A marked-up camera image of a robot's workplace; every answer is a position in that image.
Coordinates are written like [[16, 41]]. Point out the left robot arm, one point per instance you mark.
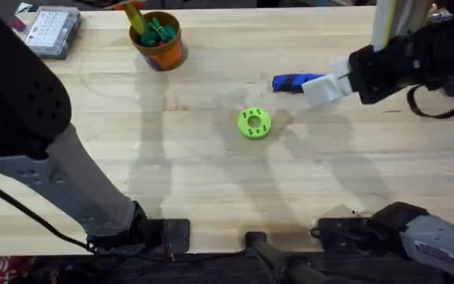
[[73, 177]]

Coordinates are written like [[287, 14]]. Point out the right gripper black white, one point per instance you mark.
[[384, 75]]

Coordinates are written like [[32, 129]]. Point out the black rail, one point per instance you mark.
[[211, 270]]

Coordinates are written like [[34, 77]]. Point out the orange tub with toys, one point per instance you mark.
[[164, 51]]

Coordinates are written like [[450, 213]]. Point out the small red object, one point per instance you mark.
[[18, 24]]

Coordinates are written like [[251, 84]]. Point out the green disc with holes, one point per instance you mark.
[[246, 130]]

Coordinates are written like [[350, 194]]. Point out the clear plastic parts box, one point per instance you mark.
[[51, 31]]

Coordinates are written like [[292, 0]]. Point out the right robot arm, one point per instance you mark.
[[436, 240]]

